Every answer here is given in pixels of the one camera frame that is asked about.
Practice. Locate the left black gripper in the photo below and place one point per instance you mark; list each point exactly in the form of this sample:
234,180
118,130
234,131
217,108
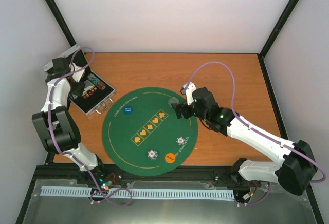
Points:
79,91

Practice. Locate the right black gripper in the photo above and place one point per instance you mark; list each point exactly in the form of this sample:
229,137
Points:
177,107

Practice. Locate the white blue chip stack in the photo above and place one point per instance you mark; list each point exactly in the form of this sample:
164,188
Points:
152,154
180,141

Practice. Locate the blue small blind button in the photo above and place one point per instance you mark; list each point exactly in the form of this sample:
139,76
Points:
128,110

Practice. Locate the orange big blind button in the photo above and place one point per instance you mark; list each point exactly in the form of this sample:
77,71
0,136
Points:
170,158

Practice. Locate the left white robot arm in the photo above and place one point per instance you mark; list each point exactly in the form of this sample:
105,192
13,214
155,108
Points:
55,126

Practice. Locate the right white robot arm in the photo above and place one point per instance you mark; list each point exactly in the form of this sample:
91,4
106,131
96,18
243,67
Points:
292,165

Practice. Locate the poker chips in case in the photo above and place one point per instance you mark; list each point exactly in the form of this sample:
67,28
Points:
92,85

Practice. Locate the aluminium poker case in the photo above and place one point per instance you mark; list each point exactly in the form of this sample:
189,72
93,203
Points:
97,98

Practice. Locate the clear round dealer button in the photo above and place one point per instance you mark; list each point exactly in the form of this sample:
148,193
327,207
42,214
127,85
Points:
173,100

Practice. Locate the round green poker mat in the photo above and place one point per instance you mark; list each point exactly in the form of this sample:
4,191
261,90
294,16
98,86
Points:
153,124

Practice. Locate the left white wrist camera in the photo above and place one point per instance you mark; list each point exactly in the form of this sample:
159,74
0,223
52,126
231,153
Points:
77,72

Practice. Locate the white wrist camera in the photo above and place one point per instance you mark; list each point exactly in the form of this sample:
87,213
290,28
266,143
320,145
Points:
77,72
187,90

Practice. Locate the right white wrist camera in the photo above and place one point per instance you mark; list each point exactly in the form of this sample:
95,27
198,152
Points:
187,90

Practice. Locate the light blue slotted cable duct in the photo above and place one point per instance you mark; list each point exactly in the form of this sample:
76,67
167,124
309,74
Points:
159,194

